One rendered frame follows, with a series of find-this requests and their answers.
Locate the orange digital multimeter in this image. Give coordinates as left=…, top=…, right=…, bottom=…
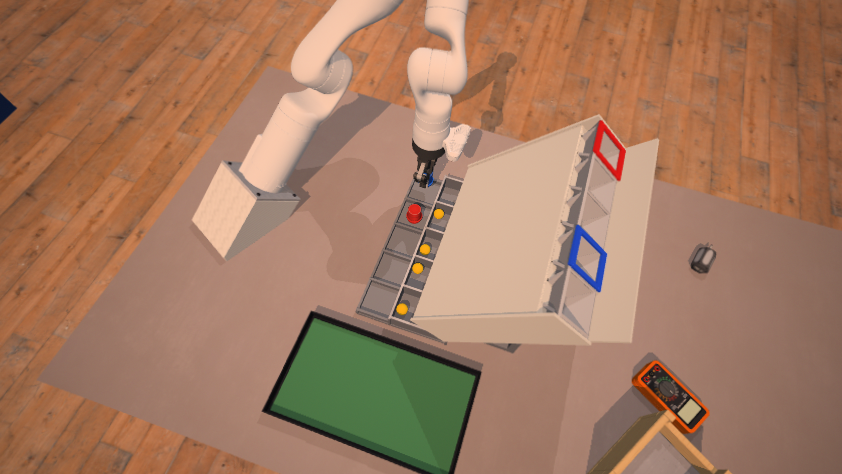
left=632, top=360, right=709, bottom=434

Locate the red plug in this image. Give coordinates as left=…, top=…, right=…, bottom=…
left=406, top=204, right=422, bottom=224

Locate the green tray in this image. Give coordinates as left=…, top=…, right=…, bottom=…
left=265, top=311, right=482, bottom=474

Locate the wooden crate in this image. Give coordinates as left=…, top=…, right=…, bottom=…
left=591, top=411, right=732, bottom=474

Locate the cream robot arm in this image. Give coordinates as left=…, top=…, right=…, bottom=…
left=239, top=0, right=471, bottom=193

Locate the red funnel rim band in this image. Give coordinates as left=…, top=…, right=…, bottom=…
left=593, top=120, right=626, bottom=181

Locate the blue funnel band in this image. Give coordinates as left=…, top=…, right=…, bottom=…
left=568, top=225, right=607, bottom=292

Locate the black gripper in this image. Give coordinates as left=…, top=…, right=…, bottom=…
left=412, top=136, right=445, bottom=188

